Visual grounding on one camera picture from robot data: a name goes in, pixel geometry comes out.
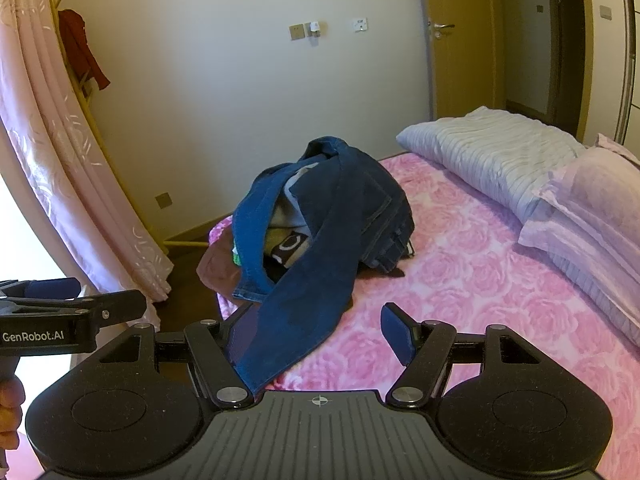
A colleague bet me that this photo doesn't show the blue denim jeans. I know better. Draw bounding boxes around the blue denim jeans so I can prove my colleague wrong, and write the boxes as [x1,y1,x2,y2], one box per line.
[232,136,414,392]

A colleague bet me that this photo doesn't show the person's left hand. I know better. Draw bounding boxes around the person's left hand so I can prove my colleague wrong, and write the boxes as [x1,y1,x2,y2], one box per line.
[0,376,26,450]

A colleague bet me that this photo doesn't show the pink rose bedspread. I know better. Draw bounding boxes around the pink rose bedspread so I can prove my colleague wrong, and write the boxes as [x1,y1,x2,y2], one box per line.
[207,152,640,480]

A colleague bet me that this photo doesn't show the pink curtain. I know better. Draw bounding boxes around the pink curtain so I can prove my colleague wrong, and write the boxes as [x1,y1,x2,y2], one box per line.
[1,0,172,302]

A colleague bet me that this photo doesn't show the pink pillow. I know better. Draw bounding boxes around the pink pillow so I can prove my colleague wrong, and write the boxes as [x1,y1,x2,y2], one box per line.
[518,134,639,344]

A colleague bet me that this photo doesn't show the striped white quilt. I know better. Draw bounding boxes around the striped white quilt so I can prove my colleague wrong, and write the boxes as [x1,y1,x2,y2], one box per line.
[396,106,586,223]

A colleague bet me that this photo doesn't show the red garment on rack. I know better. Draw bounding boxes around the red garment on rack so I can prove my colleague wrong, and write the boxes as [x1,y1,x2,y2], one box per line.
[58,9,111,90]

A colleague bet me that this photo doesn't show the wooden door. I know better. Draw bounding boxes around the wooden door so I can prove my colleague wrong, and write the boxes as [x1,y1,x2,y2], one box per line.
[423,0,506,118]

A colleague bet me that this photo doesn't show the low wall outlet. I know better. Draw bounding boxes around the low wall outlet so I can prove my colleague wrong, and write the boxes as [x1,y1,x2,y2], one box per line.
[155,192,172,209]

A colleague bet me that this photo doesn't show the silver door handle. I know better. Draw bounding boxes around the silver door handle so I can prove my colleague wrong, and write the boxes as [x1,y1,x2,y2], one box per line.
[428,22,456,40]

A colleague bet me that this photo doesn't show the beige wall switch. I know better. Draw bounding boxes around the beige wall switch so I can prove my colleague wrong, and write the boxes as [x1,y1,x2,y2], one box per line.
[288,24,306,41]

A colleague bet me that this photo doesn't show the white wall device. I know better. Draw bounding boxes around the white wall device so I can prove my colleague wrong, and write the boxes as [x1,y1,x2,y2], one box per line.
[306,22,321,38]

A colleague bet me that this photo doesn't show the white wall socket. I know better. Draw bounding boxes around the white wall socket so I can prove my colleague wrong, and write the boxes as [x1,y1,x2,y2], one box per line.
[352,18,369,32]

